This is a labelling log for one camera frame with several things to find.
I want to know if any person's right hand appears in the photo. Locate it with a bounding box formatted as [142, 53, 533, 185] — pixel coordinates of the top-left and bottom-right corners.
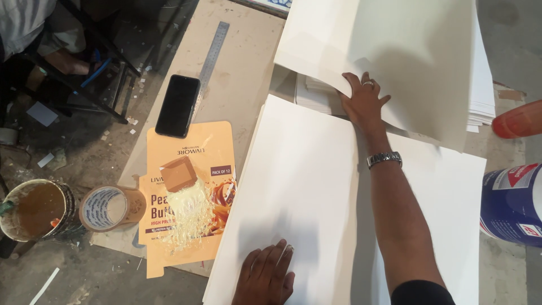
[337, 71, 391, 133]

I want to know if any person's left hand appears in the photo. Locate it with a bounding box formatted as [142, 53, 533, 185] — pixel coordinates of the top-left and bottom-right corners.
[231, 239, 296, 305]

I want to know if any lifted white paper sheet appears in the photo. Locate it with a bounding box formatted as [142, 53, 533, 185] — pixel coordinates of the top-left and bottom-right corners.
[274, 0, 478, 153]

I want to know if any large white sheet pile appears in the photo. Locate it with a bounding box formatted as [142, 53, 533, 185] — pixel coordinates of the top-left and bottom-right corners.
[202, 94, 487, 305]

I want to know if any silver wrist watch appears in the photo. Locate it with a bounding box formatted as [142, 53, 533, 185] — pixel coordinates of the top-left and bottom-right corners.
[366, 151, 403, 170]

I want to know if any blob of white glue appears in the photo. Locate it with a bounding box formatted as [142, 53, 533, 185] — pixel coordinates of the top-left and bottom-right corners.
[163, 176, 221, 255]

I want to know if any stack of white paper sheets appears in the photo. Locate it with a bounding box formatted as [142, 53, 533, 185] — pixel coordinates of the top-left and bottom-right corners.
[295, 0, 496, 134]

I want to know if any brown work board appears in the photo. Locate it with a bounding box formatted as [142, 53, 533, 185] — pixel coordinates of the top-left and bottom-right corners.
[91, 0, 297, 278]

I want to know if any small brown cardboard piece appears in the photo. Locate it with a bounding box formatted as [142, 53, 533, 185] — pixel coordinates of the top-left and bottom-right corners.
[159, 155, 199, 193]

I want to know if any orange plastic bottle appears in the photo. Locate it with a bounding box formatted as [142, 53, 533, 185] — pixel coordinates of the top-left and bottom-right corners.
[491, 99, 542, 140]

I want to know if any orange flattened printed carton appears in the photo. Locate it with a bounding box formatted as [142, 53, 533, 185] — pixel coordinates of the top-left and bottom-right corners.
[138, 121, 238, 279]

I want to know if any black sleeve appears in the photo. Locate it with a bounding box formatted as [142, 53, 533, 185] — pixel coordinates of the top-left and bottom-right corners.
[390, 280, 456, 305]

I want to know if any steel ruler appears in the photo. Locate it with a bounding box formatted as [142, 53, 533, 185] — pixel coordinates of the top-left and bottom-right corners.
[191, 21, 230, 123]

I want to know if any brown packing tape roll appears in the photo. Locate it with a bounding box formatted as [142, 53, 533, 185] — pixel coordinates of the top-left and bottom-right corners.
[79, 185, 147, 233]

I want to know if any blue and white can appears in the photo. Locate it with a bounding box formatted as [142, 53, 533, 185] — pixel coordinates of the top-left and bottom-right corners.
[479, 163, 542, 248]

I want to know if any black smartphone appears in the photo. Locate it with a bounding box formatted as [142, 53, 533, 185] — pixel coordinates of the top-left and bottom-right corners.
[154, 74, 201, 139]

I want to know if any white paper strip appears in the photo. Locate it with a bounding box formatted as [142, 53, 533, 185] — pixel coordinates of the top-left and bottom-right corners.
[29, 267, 61, 305]

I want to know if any dirty glue bucket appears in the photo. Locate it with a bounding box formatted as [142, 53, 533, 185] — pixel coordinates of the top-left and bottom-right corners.
[0, 179, 85, 243]

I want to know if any black metal stool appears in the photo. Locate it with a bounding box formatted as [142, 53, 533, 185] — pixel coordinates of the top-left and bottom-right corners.
[17, 0, 187, 125]

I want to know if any grey paper scrap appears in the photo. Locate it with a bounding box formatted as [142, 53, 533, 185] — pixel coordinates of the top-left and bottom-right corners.
[26, 101, 59, 128]

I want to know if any grey tape roll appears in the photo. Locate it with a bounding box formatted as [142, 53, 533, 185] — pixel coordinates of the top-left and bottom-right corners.
[0, 127, 18, 146]

